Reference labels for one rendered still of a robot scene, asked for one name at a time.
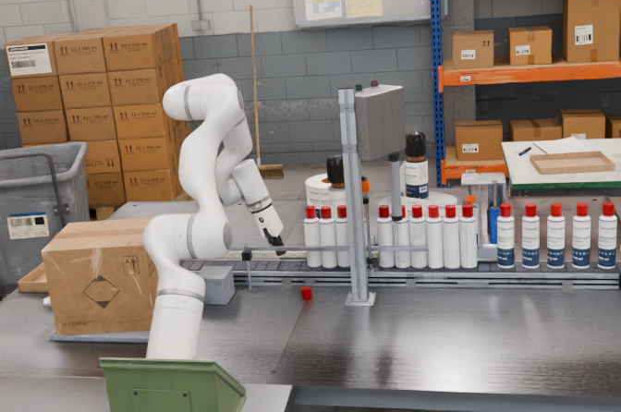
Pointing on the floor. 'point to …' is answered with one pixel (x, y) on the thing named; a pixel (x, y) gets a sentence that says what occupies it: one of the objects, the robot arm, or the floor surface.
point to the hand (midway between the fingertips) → (279, 248)
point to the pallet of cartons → (105, 107)
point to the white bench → (582, 184)
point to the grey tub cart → (37, 204)
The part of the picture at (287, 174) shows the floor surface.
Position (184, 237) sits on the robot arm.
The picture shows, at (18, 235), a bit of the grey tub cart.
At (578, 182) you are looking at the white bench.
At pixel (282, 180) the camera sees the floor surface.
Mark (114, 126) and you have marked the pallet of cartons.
